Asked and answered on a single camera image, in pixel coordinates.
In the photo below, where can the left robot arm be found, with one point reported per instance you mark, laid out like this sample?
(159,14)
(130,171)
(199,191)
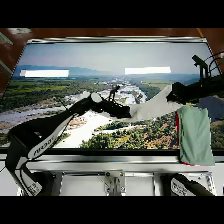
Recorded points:
(43,136)

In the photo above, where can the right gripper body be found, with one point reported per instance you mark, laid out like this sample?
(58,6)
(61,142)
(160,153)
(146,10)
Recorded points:
(176,93)

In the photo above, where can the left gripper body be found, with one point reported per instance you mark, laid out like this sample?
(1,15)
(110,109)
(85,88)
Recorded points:
(116,109)

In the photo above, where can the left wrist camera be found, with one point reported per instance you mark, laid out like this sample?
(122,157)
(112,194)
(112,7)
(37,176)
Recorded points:
(113,93)

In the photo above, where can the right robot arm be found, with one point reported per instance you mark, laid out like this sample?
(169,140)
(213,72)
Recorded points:
(208,87)

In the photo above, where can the white garment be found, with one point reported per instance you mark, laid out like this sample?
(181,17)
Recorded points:
(154,107)

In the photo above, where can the silver frame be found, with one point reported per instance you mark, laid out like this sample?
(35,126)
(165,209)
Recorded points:
(100,166)

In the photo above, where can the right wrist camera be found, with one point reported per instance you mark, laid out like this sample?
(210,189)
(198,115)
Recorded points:
(201,66)

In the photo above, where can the green garment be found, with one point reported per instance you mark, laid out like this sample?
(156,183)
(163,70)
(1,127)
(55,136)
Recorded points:
(196,136)

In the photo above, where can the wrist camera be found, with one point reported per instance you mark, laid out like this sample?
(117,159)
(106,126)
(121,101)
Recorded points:
(201,66)
(113,93)

